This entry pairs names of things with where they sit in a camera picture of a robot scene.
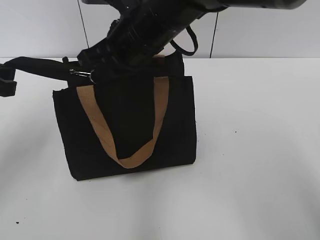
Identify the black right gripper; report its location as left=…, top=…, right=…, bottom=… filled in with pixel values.
left=77, top=7, right=190, bottom=72

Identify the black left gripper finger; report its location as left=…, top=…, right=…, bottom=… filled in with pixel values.
left=0, top=66, right=17, bottom=97

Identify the black shoulder strap with clasp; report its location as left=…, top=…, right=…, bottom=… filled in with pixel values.
left=0, top=56, right=97, bottom=83

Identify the black canvas tote bag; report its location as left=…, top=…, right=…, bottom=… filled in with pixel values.
left=53, top=52, right=197, bottom=181

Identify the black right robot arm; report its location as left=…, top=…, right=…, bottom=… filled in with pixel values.
left=77, top=0, right=304, bottom=73

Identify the tan front bag handle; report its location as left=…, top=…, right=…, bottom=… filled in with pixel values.
left=75, top=76, right=171, bottom=169

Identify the tan bag handle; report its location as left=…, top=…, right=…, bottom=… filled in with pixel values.
left=151, top=54, right=166, bottom=65
left=75, top=76, right=171, bottom=169

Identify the tan rear bag handle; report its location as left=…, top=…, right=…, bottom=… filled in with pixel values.
left=151, top=54, right=166, bottom=65

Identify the black looped cable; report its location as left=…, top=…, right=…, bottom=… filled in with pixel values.
left=169, top=26, right=199, bottom=56

